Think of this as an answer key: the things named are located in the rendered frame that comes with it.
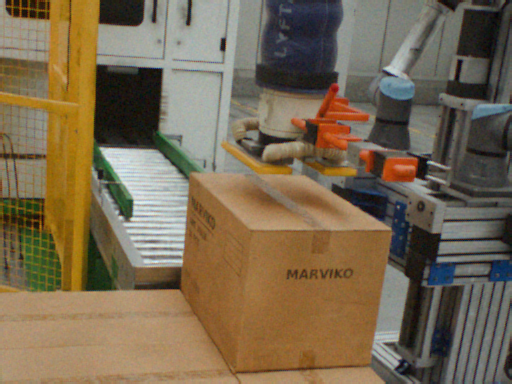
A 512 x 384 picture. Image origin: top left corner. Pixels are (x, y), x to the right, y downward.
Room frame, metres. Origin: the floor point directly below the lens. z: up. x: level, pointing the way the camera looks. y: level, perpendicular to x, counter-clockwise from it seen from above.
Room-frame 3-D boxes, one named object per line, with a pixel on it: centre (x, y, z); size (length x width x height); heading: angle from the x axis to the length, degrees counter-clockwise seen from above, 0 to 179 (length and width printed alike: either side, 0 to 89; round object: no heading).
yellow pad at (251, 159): (2.20, -0.08, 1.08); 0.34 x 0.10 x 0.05; 18
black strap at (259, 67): (2.23, -0.18, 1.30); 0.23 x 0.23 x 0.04
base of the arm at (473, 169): (2.29, -0.76, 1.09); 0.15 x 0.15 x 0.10
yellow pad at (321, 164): (2.26, -0.26, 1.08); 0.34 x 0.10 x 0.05; 18
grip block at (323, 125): (1.99, -0.25, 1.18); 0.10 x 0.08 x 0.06; 108
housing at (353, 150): (1.79, -0.32, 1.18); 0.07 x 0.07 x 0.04; 18
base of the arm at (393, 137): (2.74, -0.56, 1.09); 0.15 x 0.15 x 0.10
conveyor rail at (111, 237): (3.58, 0.60, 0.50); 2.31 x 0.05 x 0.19; 18
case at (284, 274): (2.23, -0.18, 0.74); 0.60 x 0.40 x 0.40; 18
